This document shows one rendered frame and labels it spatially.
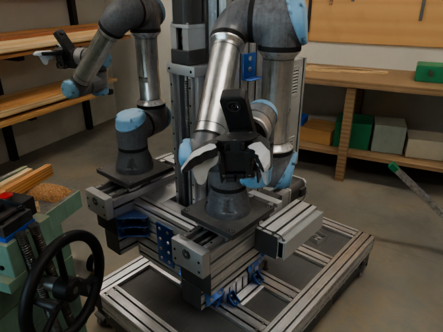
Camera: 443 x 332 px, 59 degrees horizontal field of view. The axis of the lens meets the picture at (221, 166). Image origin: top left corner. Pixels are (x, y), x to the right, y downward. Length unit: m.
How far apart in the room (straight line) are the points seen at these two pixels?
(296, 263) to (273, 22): 1.35
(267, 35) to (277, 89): 0.14
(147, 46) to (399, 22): 2.55
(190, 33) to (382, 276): 1.75
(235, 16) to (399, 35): 2.75
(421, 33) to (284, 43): 2.72
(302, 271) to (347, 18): 2.39
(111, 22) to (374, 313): 1.79
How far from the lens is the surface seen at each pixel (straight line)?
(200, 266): 1.19
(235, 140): 0.66
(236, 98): 0.66
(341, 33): 3.75
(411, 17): 3.68
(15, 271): 1.04
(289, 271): 2.01
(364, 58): 3.76
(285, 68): 1.07
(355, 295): 2.28
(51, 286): 1.07
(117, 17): 1.46
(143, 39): 1.55
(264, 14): 1.04
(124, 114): 1.54
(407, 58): 3.74
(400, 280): 2.47
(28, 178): 1.37
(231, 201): 1.21
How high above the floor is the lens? 1.48
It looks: 25 degrees down
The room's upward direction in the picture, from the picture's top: straight up
